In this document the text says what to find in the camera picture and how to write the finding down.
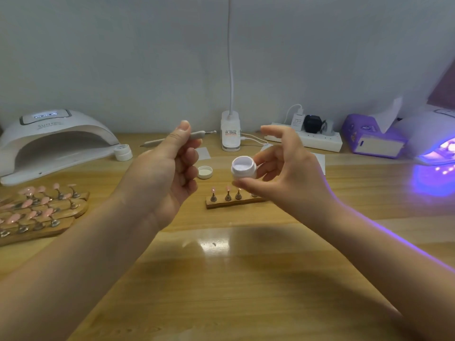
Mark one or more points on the person's left forearm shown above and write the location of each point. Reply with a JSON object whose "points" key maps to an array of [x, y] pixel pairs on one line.
{"points": [[57, 280]]}

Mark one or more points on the white nail lamp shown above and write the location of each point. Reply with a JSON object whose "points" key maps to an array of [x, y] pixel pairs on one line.
{"points": [[430, 131], [53, 137]]}

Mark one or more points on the white tissue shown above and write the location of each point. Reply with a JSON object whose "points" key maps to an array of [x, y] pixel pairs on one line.
{"points": [[389, 113]]}

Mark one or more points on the person's left hand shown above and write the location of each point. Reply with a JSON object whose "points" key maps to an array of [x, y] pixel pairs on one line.
{"points": [[160, 184]]}

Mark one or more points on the small closed white jar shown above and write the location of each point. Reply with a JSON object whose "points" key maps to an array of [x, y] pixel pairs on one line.
{"points": [[123, 152]]}

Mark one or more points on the white jar lid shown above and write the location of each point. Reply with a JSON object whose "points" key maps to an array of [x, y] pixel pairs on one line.
{"points": [[205, 172]]}

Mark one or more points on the grey plug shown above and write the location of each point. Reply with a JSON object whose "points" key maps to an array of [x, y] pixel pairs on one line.
{"points": [[328, 128]]}

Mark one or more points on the wooden stands with pink nails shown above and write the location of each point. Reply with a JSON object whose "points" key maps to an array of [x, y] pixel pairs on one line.
{"points": [[39, 214]]}

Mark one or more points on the white power strip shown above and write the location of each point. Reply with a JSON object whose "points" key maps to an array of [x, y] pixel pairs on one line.
{"points": [[323, 142]]}

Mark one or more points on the small white paper square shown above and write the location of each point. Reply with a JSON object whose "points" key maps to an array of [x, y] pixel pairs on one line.
{"points": [[205, 153]]}

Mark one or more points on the wooden nail holder strip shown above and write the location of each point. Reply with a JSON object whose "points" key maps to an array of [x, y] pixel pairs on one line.
{"points": [[227, 202]]}

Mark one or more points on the white charger plug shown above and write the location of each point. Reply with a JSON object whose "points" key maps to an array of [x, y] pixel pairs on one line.
{"points": [[297, 121]]}

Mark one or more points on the person's right forearm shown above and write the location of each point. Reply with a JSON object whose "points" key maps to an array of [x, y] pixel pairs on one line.
{"points": [[398, 273]]}

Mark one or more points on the person's right hand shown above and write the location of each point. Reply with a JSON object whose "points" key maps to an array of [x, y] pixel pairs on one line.
{"points": [[291, 181]]}

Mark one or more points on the brown wooden board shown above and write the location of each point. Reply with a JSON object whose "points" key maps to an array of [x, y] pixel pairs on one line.
{"points": [[444, 85]]}

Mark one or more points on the white gel jar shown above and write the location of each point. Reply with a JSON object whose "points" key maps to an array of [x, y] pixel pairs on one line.
{"points": [[243, 167]]}

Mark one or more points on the purple tissue box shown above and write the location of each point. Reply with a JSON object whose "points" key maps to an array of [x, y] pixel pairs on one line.
{"points": [[359, 135]]}

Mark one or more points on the white paper sheet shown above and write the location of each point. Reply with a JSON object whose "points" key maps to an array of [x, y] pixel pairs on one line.
{"points": [[320, 162]]}

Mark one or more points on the black plug adapter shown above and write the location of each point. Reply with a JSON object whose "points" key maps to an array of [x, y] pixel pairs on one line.
{"points": [[313, 124]]}

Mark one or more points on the white desk lamp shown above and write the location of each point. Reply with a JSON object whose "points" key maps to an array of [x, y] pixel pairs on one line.
{"points": [[230, 131]]}

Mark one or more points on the grey dotting pen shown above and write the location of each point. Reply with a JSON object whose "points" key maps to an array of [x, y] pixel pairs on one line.
{"points": [[153, 140]]}

